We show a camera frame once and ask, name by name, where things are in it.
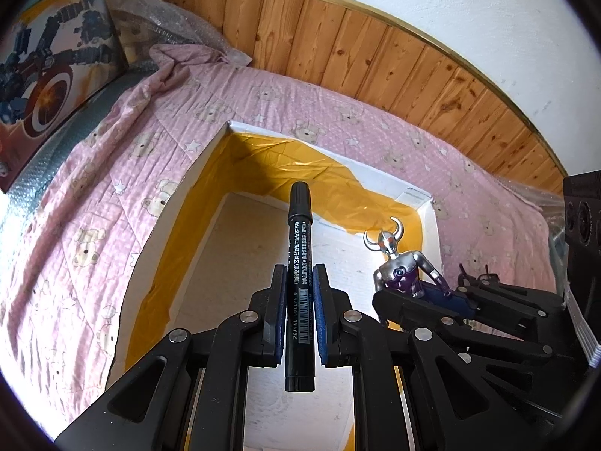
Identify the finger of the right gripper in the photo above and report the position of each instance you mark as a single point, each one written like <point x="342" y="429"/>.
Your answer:
<point x="459" y="305"/>
<point x="410" y="313"/>

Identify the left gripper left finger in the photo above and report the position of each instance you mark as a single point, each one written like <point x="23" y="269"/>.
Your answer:
<point x="189" y="390"/>

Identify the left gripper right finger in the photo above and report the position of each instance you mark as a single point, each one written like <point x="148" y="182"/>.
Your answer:
<point x="410" y="390"/>

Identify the purple silver hero figure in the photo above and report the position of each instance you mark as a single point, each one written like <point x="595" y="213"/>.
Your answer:
<point x="401" y="270"/>

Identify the black marker pen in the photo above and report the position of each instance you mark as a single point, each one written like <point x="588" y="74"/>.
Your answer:
<point x="299" y="343"/>

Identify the white cardboard box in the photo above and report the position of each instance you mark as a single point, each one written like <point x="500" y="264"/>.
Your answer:
<point x="224" y="229"/>

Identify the pink bear-print quilt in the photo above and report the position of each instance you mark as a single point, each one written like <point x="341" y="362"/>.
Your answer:
<point x="66" y="266"/>

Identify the wooden headboard panel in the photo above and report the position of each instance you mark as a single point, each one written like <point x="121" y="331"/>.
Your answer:
<point x="364" y="53"/>

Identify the robot toy box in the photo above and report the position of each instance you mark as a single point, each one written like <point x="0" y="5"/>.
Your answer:
<point x="55" y="56"/>

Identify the bubble wrap at headboard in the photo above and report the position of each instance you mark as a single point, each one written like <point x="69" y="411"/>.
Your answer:
<point x="141" y="24"/>

